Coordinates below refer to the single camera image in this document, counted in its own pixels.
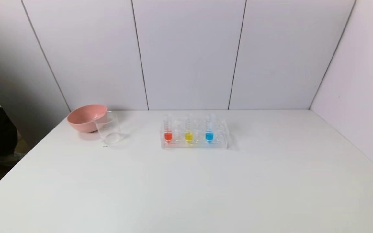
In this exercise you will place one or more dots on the test tube with red pigment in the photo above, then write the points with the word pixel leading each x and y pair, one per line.
pixel 168 136

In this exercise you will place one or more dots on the test tube with blue pigment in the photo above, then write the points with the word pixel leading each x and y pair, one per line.
pixel 209 136

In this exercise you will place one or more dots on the test tube with yellow pigment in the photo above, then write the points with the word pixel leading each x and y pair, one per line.
pixel 188 136

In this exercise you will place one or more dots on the clear acrylic tube rack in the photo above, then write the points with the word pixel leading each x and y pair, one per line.
pixel 199 144

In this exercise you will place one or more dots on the pink plastic bowl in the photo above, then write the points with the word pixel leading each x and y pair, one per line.
pixel 83 119

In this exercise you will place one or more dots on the clear glass beaker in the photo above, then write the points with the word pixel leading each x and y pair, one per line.
pixel 110 131

